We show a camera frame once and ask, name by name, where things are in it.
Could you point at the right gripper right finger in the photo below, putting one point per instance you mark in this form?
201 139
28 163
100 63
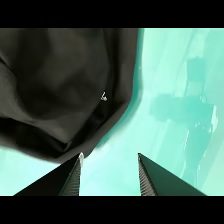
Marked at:
160 181

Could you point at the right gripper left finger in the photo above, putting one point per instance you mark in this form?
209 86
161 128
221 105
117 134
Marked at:
63 181

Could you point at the black garment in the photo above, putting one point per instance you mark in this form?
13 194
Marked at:
56 90

